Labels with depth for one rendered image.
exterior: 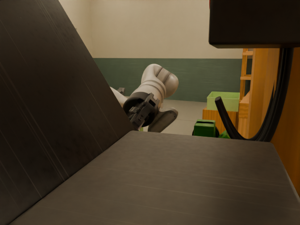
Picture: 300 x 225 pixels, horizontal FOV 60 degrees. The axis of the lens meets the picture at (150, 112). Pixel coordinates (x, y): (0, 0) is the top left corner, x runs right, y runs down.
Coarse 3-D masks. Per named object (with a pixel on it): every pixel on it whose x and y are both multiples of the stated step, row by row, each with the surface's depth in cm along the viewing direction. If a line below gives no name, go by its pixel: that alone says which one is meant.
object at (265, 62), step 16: (256, 48) 85; (272, 48) 52; (256, 64) 86; (272, 64) 50; (256, 80) 87; (272, 80) 49; (256, 96) 88; (288, 96) 46; (256, 112) 89; (288, 112) 46; (256, 128) 90; (288, 128) 47; (288, 144) 47; (288, 160) 48
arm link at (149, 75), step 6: (150, 66) 71; (156, 66) 71; (144, 72) 72; (150, 72) 68; (156, 72) 70; (144, 78) 68; (150, 78) 66; (156, 78) 66; (144, 84) 63; (150, 84) 62; (156, 84) 63; (162, 84) 65; (162, 90) 64; (162, 96) 63
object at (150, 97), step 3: (150, 93) 52; (147, 96) 52; (150, 96) 50; (147, 99) 48; (150, 99) 49; (153, 99) 50; (144, 102) 48; (147, 102) 47; (150, 102) 50; (153, 102) 49; (156, 102) 50; (144, 105) 47; (153, 105) 50; (156, 105) 49; (153, 111) 47
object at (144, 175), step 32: (96, 160) 25; (128, 160) 25; (160, 160) 25; (192, 160) 25; (224, 160) 25; (256, 160) 25; (64, 192) 19; (96, 192) 19; (128, 192) 19; (160, 192) 19; (192, 192) 19; (224, 192) 19; (256, 192) 19; (288, 192) 19; (32, 224) 16; (64, 224) 16; (96, 224) 16; (128, 224) 16; (160, 224) 16; (192, 224) 16; (224, 224) 16; (256, 224) 16; (288, 224) 16
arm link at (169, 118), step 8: (144, 88) 59; (152, 88) 60; (160, 96) 61; (160, 104) 61; (160, 112) 59; (168, 112) 59; (176, 112) 58; (160, 120) 60; (168, 120) 59; (152, 128) 62; (160, 128) 61
